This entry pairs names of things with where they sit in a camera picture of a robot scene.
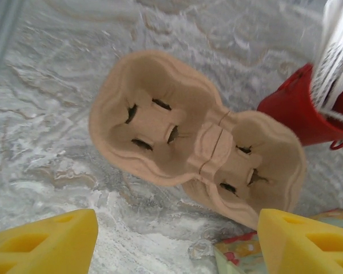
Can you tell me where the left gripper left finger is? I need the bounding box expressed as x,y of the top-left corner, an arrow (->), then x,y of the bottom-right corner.
0,208 -> 99,274

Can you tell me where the printed paper bag with handles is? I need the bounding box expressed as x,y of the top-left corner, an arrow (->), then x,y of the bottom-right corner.
213,208 -> 343,274

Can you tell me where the red bucket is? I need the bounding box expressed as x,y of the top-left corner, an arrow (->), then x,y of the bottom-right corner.
257,63 -> 343,151

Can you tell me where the brown pulp cup carrier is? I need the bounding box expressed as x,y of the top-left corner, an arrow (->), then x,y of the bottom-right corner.
181,171 -> 302,231
88,50 -> 308,229

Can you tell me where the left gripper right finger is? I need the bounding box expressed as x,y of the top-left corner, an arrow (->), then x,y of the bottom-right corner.
257,207 -> 343,274

